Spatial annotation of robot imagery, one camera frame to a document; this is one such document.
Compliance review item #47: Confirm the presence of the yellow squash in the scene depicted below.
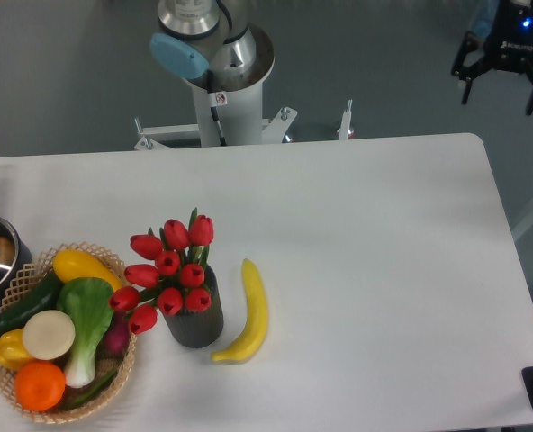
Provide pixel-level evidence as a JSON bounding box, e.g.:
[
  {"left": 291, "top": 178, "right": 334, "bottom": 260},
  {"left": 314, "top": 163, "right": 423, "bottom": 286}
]
[{"left": 52, "top": 249, "right": 123, "bottom": 291}]

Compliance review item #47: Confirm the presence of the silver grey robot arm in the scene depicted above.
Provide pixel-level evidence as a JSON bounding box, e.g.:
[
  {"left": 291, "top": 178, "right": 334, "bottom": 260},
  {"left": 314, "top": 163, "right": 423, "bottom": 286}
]
[{"left": 150, "top": 1, "right": 533, "bottom": 114}]

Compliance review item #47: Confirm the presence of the white round radish slice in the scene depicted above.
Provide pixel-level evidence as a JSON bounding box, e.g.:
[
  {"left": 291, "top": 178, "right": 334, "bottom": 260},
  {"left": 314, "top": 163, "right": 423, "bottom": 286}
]
[{"left": 23, "top": 310, "right": 76, "bottom": 360}]

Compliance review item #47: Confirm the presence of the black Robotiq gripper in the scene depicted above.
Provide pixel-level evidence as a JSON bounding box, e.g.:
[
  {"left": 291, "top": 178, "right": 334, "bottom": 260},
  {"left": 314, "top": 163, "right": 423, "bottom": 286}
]
[{"left": 451, "top": 0, "right": 533, "bottom": 116}]

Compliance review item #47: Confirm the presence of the woven wicker basket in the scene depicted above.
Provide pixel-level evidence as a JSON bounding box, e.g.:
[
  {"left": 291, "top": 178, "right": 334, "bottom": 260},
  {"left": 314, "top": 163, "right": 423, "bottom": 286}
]
[{"left": 0, "top": 242, "right": 137, "bottom": 425}]

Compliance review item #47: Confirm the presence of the dark green cucumber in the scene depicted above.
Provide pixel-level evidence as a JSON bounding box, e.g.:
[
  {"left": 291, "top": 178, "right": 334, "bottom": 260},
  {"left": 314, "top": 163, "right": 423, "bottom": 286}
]
[{"left": 0, "top": 271, "right": 63, "bottom": 337}]

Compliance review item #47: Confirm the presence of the yellow banana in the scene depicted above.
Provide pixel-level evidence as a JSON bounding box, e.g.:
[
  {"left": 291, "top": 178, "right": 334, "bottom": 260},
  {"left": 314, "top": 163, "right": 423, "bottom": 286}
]
[{"left": 210, "top": 258, "right": 269, "bottom": 364}]

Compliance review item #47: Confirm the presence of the red tulip bouquet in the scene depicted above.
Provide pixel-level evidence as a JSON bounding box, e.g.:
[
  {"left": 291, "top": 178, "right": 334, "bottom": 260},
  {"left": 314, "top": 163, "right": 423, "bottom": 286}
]
[{"left": 109, "top": 210, "right": 214, "bottom": 335}]

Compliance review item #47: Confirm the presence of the yellow bell pepper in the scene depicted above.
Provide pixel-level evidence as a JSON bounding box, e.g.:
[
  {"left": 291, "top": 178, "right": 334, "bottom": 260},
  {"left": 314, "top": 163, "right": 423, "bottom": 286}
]
[{"left": 0, "top": 328, "right": 35, "bottom": 371}]

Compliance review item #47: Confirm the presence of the orange fruit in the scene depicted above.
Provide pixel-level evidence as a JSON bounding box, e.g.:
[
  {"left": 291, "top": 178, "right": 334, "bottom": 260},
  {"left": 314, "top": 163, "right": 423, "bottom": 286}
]
[{"left": 14, "top": 361, "right": 66, "bottom": 411}]

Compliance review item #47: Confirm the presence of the green bok choy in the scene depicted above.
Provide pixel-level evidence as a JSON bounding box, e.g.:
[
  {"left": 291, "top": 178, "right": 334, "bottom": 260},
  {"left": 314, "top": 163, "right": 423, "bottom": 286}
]
[{"left": 57, "top": 277, "right": 113, "bottom": 388}]

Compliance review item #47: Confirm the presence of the green chili pepper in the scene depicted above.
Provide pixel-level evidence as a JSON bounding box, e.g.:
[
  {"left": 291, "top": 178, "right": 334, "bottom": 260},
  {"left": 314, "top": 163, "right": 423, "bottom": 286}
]
[{"left": 62, "top": 369, "right": 118, "bottom": 410}]

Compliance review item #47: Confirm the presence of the dark grey ribbed vase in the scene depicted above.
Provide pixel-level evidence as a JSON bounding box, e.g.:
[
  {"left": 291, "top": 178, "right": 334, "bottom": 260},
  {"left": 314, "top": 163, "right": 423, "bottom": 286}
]
[{"left": 156, "top": 264, "right": 223, "bottom": 348}]

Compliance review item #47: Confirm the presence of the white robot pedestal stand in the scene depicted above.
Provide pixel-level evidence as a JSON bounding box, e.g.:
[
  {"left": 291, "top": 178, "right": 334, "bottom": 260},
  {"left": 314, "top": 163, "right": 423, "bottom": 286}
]
[{"left": 133, "top": 62, "right": 356, "bottom": 152}]

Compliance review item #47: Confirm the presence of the purple red onion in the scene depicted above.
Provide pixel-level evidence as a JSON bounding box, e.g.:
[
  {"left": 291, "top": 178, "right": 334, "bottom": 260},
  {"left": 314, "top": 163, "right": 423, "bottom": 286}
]
[{"left": 102, "top": 311, "right": 130, "bottom": 354}]

